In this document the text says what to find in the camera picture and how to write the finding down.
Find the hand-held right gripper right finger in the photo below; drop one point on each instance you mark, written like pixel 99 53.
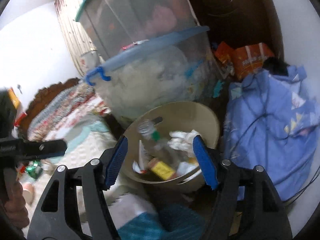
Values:
pixel 205 165

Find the blue cloth bundle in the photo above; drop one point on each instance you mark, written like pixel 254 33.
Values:
pixel 270 135

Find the crushed green can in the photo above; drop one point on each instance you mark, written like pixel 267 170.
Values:
pixel 33 170

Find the zigzag patterned blanket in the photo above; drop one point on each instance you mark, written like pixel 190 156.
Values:
pixel 90 145

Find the orange plastic bag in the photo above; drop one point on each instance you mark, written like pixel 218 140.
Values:
pixel 250 57

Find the white wrapper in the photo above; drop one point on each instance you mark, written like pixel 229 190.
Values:
pixel 182 140

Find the clear plastic bottle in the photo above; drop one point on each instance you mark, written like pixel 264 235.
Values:
pixel 147 127

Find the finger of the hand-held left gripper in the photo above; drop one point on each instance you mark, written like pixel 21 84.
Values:
pixel 41 147

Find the pink paper cup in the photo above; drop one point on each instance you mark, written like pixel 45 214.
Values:
pixel 27 191

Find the black cloth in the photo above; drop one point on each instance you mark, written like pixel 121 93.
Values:
pixel 275 66

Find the floral bedsheet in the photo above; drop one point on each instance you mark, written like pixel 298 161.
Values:
pixel 82 115

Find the beige trash bin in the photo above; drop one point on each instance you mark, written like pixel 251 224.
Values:
pixel 185 115

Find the leaf patterned curtain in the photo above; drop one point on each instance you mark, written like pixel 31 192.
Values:
pixel 72 37

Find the red yellow wall calendar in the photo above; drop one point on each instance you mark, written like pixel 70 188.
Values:
pixel 13 97

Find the dark brown wooden door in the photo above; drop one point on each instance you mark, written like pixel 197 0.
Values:
pixel 237 12

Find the teal lidded storage box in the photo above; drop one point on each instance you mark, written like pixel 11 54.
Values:
pixel 130 12

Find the white enamel mug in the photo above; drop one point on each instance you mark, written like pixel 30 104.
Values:
pixel 88 58

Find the person's left hand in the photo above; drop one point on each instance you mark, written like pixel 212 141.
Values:
pixel 15 207

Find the small red packet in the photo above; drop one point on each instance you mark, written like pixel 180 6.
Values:
pixel 130 46

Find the carved wooden headboard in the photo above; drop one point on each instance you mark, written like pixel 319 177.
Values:
pixel 50 91

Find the small yellow brown box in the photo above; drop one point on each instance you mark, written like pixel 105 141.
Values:
pixel 162 168

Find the blue lidded storage box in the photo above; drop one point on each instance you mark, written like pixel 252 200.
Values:
pixel 150 80

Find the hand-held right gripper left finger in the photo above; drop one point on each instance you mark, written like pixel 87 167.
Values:
pixel 115 165

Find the hanging wall ornament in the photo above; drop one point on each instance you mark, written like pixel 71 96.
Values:
pixel 19 88

